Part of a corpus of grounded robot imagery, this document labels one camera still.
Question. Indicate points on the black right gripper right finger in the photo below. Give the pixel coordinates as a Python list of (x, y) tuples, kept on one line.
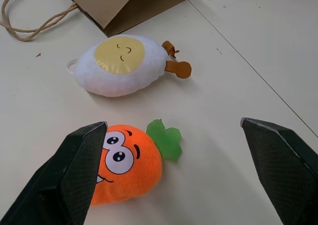
[(285, 170)]

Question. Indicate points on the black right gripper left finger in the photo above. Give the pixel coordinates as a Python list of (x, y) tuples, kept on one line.
[(57, 180)]

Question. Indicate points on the orange carrot plush toy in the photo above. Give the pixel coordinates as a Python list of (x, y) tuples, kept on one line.
[(141, 170)]

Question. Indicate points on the white fried egg plush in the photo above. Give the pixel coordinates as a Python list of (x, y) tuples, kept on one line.
[(119, 78)]

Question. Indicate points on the brown paper bag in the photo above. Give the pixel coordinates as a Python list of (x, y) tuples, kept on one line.
[(124, 1)]

